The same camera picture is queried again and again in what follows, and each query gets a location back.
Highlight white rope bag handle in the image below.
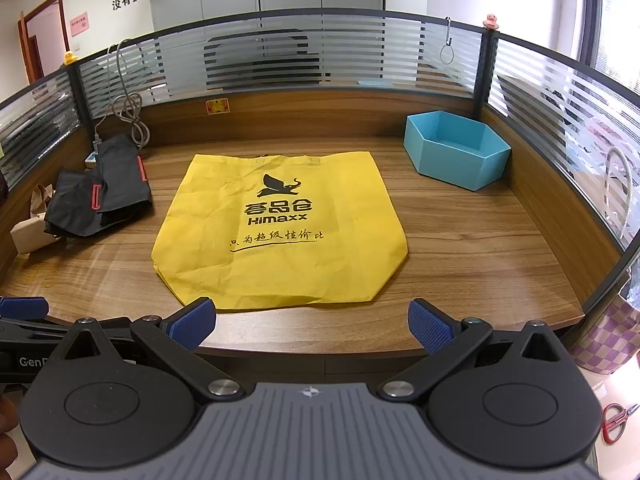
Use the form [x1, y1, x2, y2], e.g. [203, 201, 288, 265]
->
[602, 147, 636, 241]

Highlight purple checkered bag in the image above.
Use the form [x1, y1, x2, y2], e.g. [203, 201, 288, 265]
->
[567, 290, 640, 376]

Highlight blue hexagonal box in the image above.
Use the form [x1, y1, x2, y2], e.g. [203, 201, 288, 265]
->
[404, 108, 512, 192]

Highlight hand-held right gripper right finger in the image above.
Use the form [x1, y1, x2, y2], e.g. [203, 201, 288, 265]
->
[377, 299, 576, 403]

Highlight metal hook with ring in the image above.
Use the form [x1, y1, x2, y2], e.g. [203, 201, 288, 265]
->
[439, 16, 457, 65]

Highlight brown paper bag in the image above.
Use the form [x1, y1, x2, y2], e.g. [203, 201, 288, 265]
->
[11, 183, 63, 256]

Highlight grey cable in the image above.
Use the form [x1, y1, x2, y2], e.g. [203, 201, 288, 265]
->
[92, 40, 151, 153]

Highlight person's left hand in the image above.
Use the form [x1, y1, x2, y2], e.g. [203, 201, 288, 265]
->
[0, 395, 22, 463]

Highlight wooden door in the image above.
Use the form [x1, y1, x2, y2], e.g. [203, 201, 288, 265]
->
[17, 0, 71, 83]

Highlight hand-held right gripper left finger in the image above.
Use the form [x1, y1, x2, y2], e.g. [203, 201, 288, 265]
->
[47, 297, 246, 403]

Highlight striped glass partition panel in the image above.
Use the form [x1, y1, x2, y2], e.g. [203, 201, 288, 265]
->
[77, 10, 483, 111]
[492, 32, 640, 251]
[0, 67, 81, 186]

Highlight yellow shopping bag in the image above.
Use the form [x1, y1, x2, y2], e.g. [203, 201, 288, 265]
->
[152, 152, 410, 311]

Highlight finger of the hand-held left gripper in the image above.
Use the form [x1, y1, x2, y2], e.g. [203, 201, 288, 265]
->
[0, 296, 76, 343]

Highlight window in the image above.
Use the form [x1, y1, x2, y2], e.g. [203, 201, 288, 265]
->
[582, 0, 640, 91]

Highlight red scissors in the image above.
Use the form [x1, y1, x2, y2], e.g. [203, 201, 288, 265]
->
[601, 402, 640, 445]

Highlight black folded bag red tabs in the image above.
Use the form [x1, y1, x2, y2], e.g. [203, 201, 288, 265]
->
[44, 133, 153, 238]

